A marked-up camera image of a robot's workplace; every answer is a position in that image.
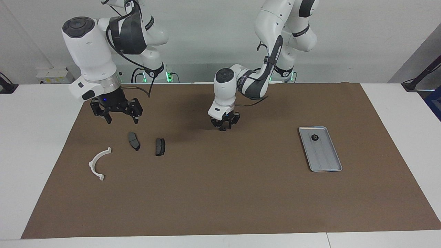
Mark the white wall socket box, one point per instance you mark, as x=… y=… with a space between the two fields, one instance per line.
x=55 y=75

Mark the black clamp stand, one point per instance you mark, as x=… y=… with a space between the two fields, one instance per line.
x=7 y=88

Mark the brown table mat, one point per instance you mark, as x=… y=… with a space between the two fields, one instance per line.
x=224 y=193

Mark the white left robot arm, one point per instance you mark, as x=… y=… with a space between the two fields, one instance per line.
x=224 y=89

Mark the blue object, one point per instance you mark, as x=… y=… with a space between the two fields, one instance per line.
x=434 y=103

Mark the short dark brake pad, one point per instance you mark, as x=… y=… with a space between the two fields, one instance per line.
x=160 y=147

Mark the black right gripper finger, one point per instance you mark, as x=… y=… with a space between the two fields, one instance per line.
x=108 y=118
x=135 y=118

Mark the long dark brake pad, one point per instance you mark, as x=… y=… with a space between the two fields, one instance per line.
x=133 y=140

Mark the black angled stand pole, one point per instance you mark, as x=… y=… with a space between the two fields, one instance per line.
x=413 y=84

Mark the white semicircular bracket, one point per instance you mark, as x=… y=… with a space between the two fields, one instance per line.
x=91 y=166

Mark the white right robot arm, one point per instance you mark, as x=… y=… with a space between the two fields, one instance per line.
x=89 y=51

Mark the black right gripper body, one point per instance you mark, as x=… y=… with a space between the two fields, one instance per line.
x=117 y=105

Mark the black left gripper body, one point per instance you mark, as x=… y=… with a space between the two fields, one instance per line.
x=225 y=119

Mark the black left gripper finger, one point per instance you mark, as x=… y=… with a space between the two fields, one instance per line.
x=230 y=125
x=218 y=126

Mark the silver metal tray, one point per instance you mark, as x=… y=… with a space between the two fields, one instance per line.
x=324 y=155

